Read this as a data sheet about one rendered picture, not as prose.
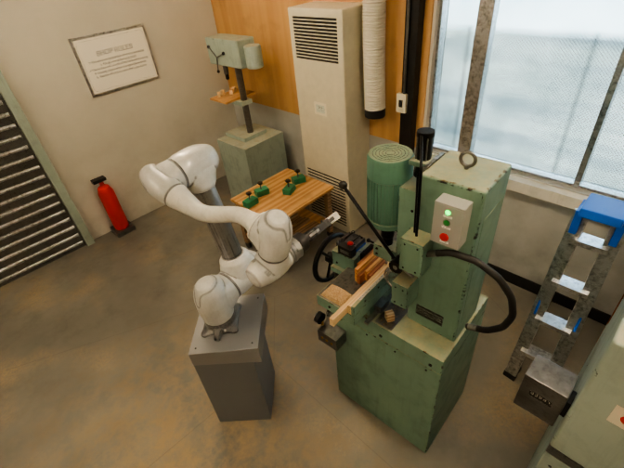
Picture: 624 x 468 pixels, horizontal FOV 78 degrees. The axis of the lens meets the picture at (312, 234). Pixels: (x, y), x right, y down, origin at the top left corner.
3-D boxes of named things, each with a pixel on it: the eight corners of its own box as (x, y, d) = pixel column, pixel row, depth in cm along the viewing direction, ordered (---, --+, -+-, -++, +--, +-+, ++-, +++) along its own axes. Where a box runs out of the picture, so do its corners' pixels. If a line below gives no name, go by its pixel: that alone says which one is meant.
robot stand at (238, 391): (219, 422, 223) (190, 360, 187) (228, 375, 247) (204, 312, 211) (271, 419, 222) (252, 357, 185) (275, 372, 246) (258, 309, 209)
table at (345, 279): (374, 231, 216) (374, 222, 212) (424, 252, 198) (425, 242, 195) (302, 294, 182) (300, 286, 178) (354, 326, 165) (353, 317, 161)
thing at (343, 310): (401, 253, 190) (401, 247, 188) (404, 254, 189) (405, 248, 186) (330, 324, 159) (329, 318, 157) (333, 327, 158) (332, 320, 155)
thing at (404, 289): (402, 289, 163) (404, 268, 155) (417, 296, 159) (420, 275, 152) (390, 303, 157) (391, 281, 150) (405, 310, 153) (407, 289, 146)
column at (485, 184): (431, 288, 183) (450, 148, 140) (477, 309, 171) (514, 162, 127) (406, 318, 171) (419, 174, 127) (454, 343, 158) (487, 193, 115)
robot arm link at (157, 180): (160, 190, 137) (189, 171, 145) (126, 166, 143) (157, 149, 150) (166, 214, 147) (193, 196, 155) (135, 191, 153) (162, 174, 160)
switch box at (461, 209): (437, 231, 134) (443, 191, 125) (465, 241, 128) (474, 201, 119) (429, 240, 131) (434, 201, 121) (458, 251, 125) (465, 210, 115)
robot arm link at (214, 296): (195, 318, 188) (179, 287, 174) (222, 292, 198) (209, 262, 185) (217, 331, 180) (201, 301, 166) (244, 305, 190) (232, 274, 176)
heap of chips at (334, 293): (331, 283, 177) (331, 279, 176) (354, 295, 170) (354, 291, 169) (319, 294, 173) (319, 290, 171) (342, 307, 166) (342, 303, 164)
